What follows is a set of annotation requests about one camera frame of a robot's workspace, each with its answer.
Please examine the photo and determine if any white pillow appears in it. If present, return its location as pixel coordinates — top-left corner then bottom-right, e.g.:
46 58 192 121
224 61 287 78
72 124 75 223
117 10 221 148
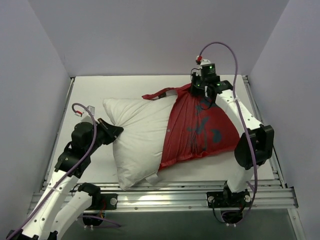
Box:
103 95 177 190

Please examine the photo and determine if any red printed pillowcase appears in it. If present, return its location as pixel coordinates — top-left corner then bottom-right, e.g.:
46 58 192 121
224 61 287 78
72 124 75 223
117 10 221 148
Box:
142 84 240 170

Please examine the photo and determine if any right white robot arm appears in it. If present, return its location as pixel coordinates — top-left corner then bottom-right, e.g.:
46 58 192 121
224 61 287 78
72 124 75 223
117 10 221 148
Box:
190 60 275 207

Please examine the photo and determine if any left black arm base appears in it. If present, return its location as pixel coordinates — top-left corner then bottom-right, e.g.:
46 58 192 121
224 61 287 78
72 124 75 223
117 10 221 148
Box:
86 193 118 211

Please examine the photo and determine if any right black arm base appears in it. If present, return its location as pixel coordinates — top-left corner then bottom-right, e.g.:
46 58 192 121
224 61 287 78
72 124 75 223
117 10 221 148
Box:
206 191 252 209

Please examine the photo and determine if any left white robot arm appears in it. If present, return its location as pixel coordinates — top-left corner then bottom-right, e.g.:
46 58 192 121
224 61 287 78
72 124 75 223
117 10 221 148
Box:
6 118 124 240

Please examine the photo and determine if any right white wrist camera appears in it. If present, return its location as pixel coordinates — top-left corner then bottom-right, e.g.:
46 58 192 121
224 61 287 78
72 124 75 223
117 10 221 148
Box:
195 55 211 69

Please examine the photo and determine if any aluminium mounting rail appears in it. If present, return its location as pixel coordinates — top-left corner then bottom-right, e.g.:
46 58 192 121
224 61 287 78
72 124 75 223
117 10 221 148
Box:
27 183 298 215

